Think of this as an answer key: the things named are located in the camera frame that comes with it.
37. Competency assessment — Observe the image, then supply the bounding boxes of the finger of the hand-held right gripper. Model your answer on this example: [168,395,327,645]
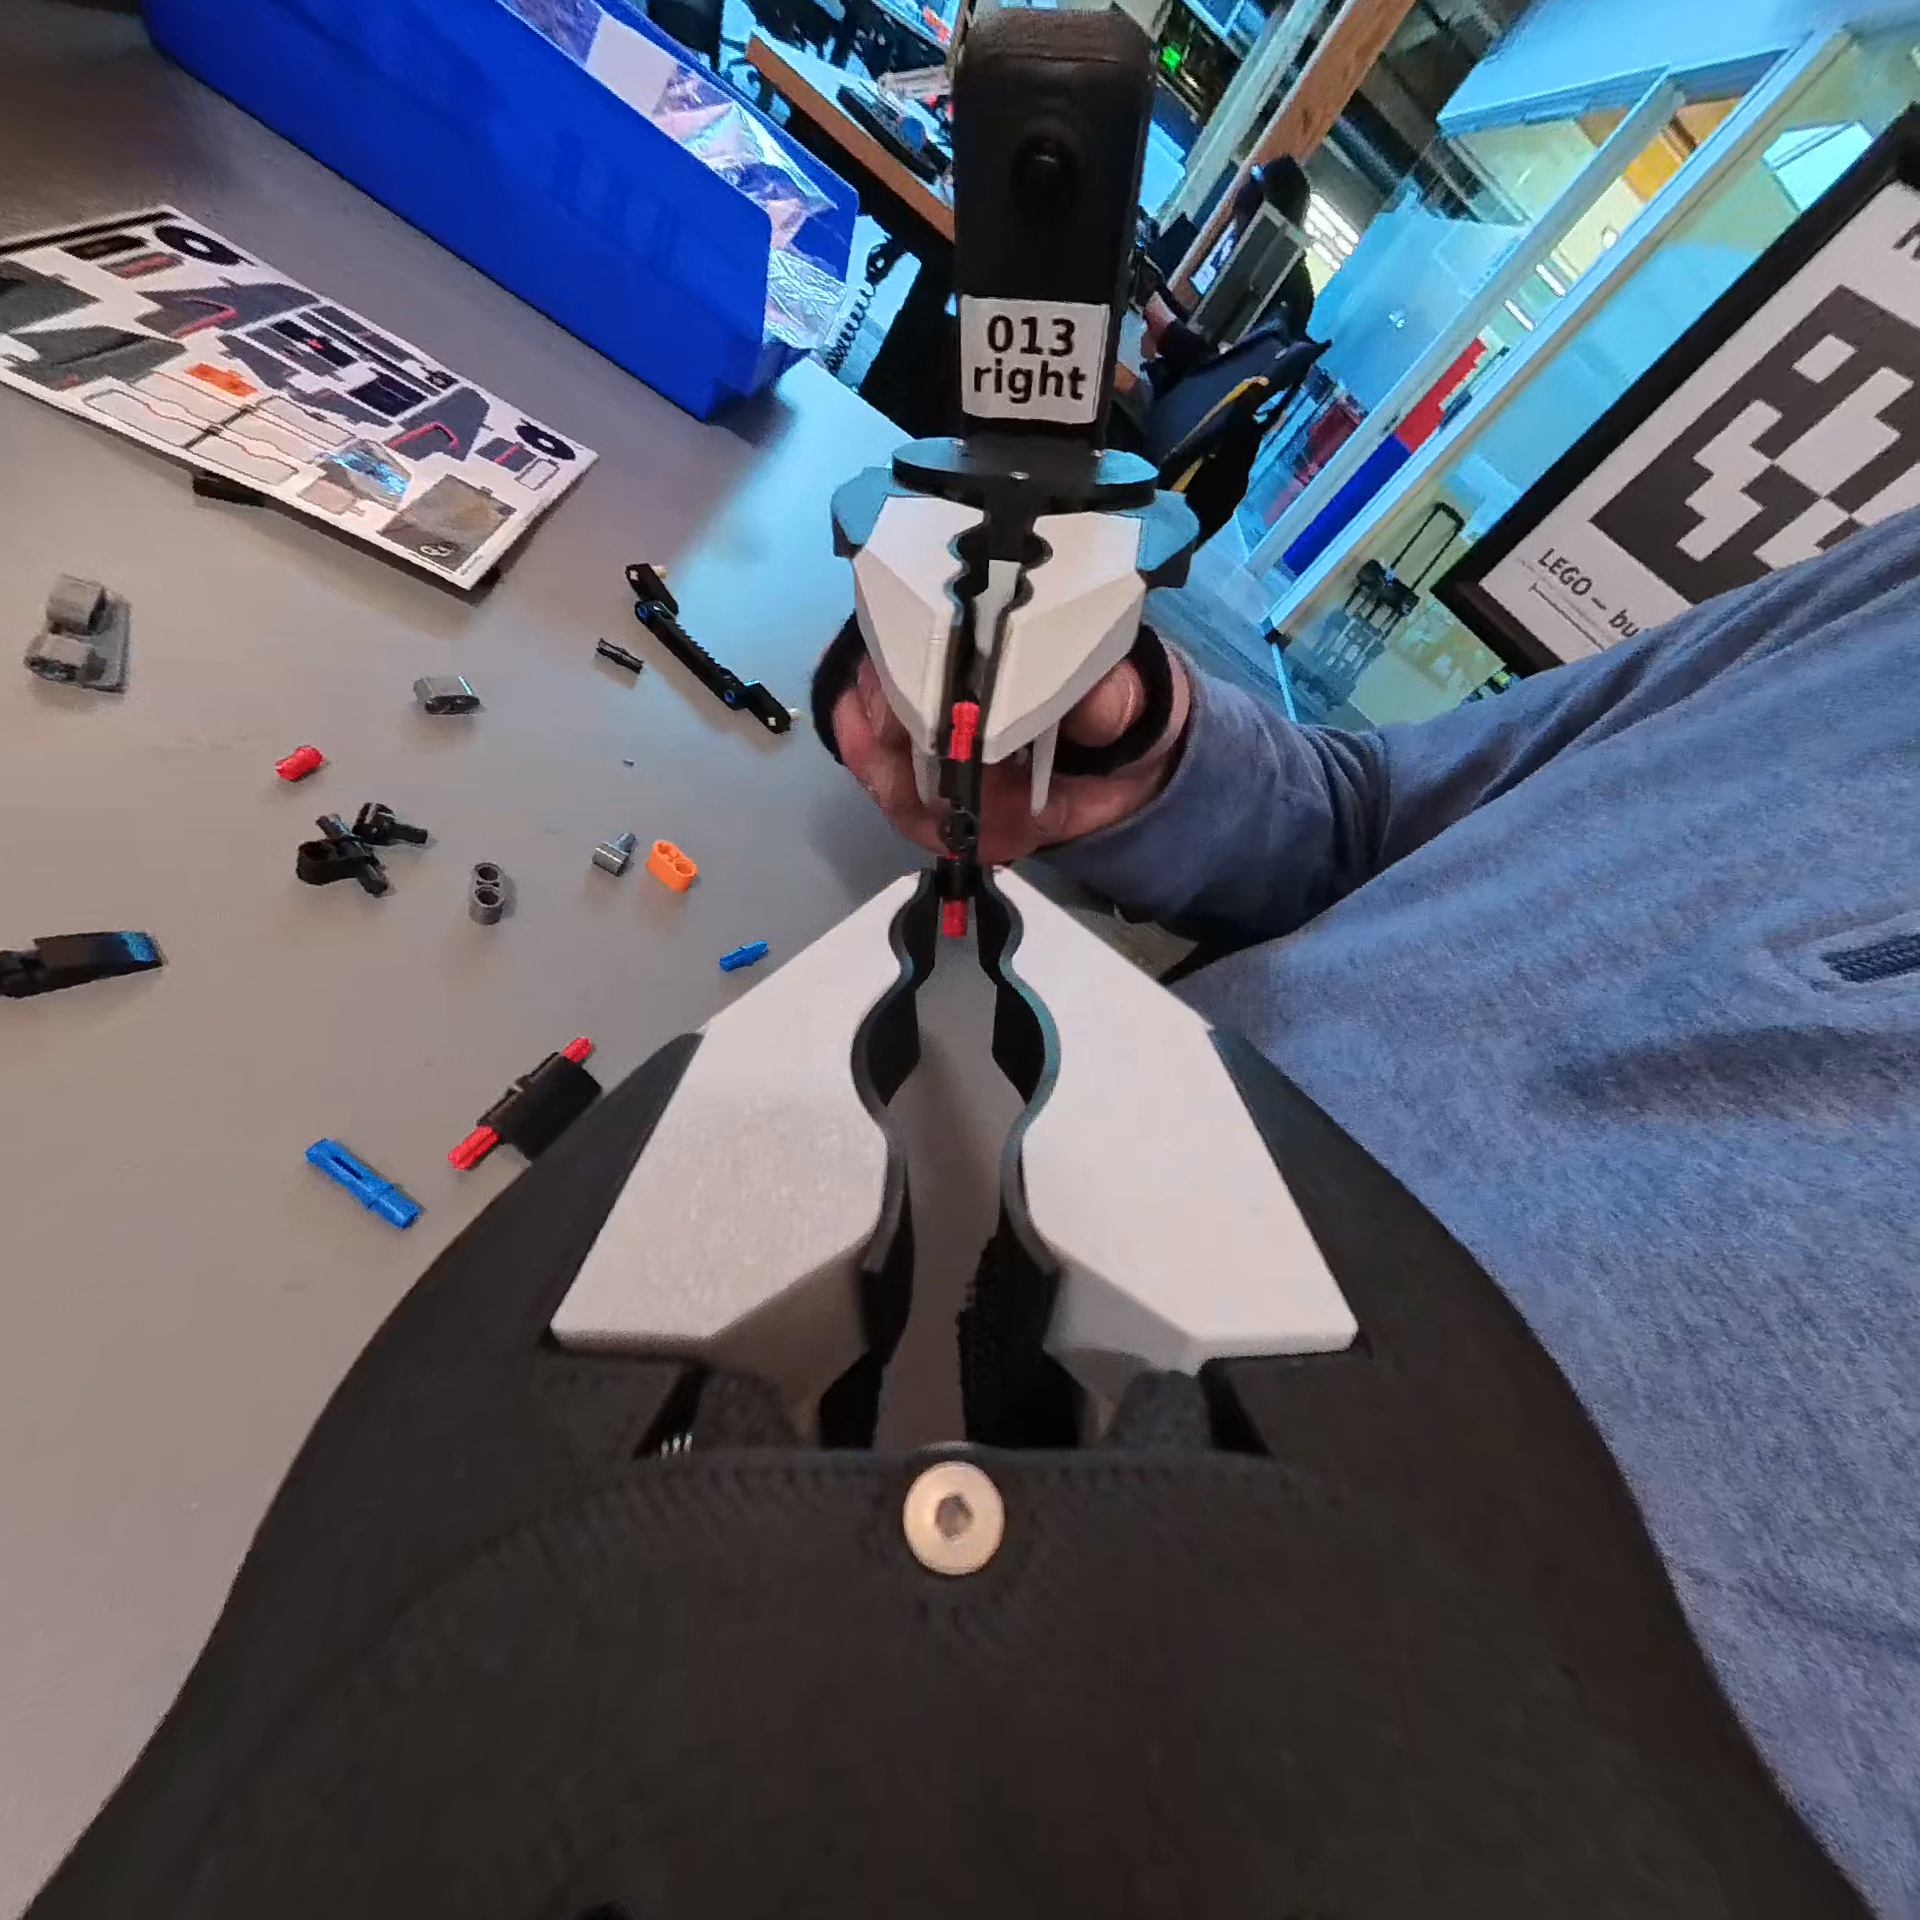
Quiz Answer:
[976,511,1154,819]
[849,496,985,819]

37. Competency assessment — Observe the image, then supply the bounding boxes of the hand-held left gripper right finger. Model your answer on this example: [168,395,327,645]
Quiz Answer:
[960,867,1362,1454]

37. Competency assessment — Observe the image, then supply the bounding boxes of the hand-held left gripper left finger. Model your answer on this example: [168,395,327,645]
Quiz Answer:
[549,871,922,1454]

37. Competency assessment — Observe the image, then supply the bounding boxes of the black lego axle red pins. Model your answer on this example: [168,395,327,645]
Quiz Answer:
[932,695,985,942]

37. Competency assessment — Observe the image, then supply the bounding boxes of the person's right forearm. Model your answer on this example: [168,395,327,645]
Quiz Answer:
[1050,503,1920,976]

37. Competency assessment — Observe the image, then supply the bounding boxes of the black lego beam blue pins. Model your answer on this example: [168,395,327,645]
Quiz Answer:
[624,561,796,736]

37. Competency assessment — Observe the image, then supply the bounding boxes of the black lego connector red pins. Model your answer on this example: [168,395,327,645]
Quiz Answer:
[445,1033,601,1172]

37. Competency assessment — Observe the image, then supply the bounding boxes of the long blue lego pin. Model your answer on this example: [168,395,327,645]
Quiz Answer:
[304,1139,424,1229]

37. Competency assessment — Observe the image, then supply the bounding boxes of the black lego connector cluster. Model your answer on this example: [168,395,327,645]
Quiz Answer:
[296,805,433,899]

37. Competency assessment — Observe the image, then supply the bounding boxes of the lego sticker sheet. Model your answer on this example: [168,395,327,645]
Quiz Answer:
[0,205,600,589]

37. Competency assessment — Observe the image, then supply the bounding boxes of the grey lego assembly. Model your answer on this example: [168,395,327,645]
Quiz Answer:
[24,576,133,693]

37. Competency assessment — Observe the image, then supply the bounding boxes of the person's right hand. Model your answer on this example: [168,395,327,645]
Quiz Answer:
[823,638,1197,903]

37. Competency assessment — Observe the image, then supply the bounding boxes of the wooden table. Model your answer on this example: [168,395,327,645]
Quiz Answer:
[746,29,962,249]

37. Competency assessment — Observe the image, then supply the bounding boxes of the black office chair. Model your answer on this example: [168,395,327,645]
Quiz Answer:
[1140,157,1333,529]

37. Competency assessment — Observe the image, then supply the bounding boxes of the clear plastic bag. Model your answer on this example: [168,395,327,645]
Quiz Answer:
[644,59,864,355]

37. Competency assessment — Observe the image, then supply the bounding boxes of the black luggage trolley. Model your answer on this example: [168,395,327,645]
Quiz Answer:
[1319,503,1465,676]

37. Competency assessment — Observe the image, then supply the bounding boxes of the person's blue sweater torso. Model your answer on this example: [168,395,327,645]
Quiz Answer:
[1170,809,1920,1920]

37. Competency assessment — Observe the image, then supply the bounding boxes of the blue plastic bin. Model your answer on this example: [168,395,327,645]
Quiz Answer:
[141,0,859,423]

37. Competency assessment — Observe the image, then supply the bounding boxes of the framed black white marker poster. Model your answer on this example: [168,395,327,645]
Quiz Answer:
[1431,142,1920,676]

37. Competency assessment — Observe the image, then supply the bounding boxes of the black coiled cable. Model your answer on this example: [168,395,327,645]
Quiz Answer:
[829,239,891,371]

